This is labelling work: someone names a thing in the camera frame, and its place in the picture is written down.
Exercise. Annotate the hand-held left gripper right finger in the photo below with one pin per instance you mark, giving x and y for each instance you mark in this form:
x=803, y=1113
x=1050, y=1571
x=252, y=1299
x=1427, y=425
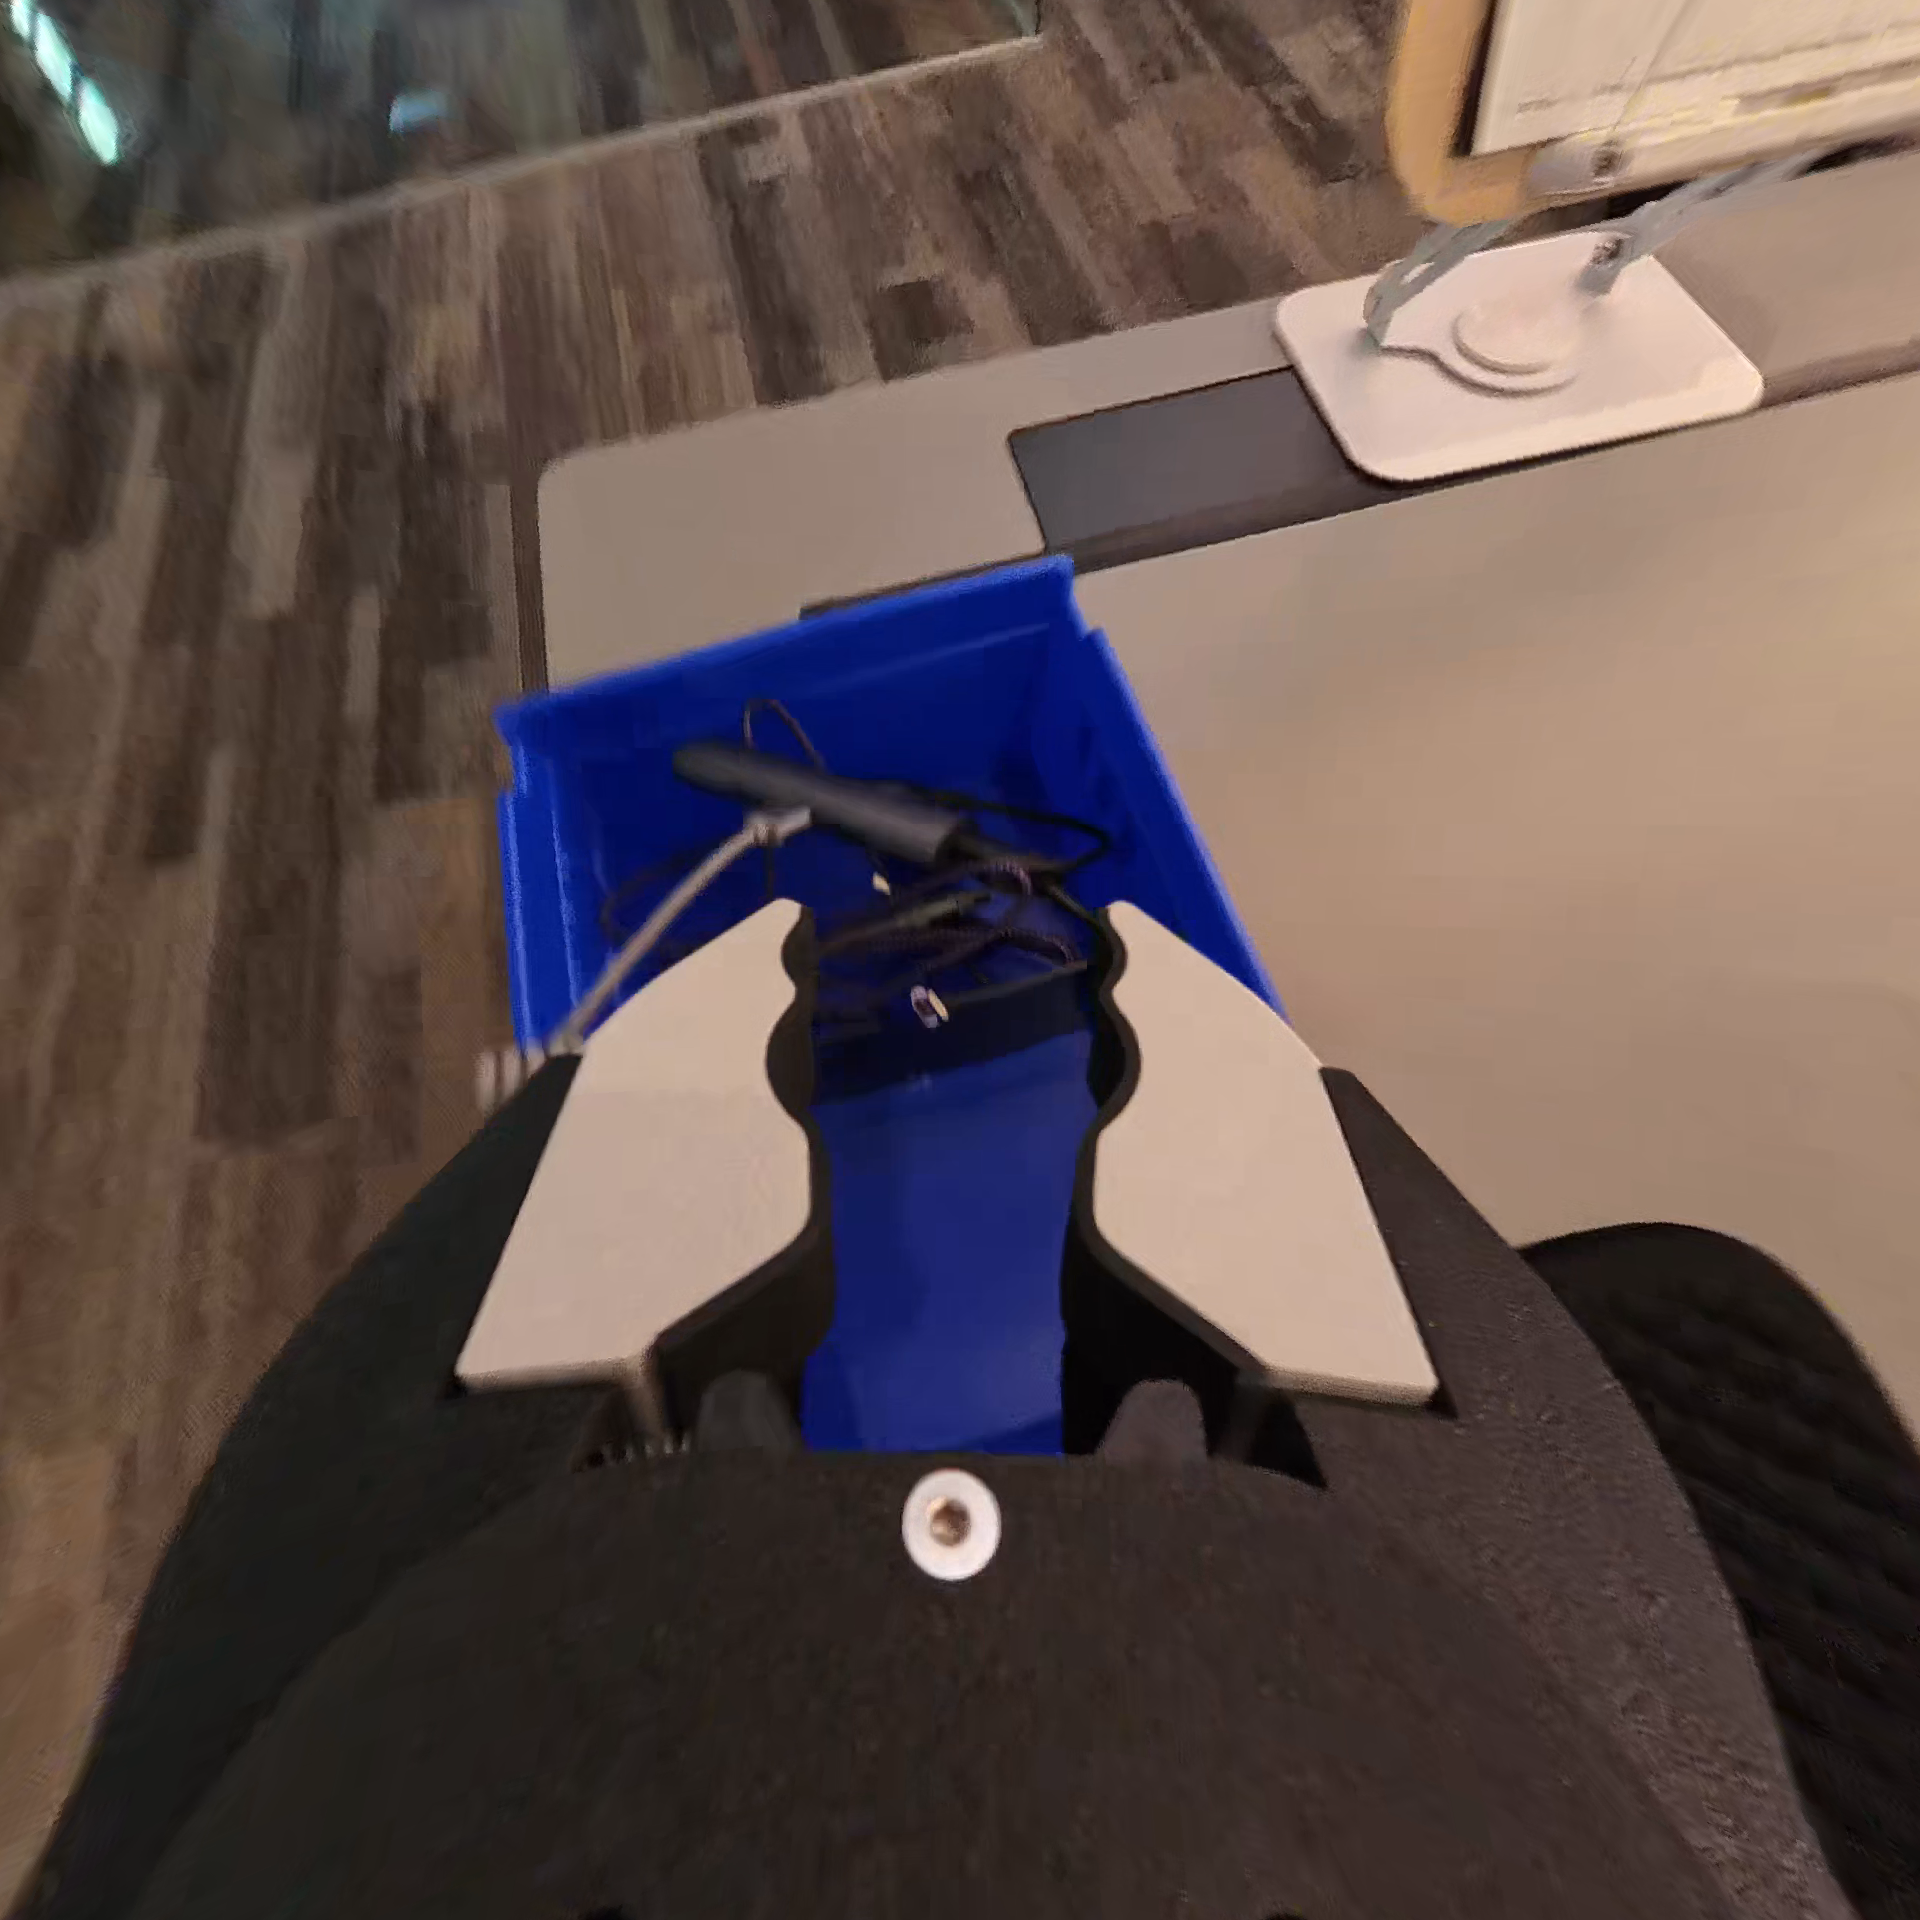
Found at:
x=1244, y=1201

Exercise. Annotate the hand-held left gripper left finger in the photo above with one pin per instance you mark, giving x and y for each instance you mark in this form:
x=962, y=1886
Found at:
x=644, y=1184

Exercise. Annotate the blue plastic bin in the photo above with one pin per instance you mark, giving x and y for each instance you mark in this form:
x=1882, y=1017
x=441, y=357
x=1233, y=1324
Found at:
x=930, y=1260

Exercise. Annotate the grey USB hub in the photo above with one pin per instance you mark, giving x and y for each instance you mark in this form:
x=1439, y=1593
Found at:
x=825, y=802

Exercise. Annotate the grey desk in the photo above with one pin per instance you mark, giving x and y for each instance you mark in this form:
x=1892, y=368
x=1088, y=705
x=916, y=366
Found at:
x=1499, y=826

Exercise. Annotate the black bin divider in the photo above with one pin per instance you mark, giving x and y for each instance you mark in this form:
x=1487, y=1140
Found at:
x=961, y=1049

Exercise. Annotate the black wrist rest pad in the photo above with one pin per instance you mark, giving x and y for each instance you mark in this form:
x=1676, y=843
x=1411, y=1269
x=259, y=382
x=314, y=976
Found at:
x=1800, y=1500

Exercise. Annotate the white stand with wooden board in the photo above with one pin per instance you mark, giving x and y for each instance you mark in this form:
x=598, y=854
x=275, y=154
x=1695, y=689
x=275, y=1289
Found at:
x=1499, y=404

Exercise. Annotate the printed instruction sheet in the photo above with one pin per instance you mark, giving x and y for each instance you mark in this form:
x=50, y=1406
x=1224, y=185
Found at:
x=1695, y=59

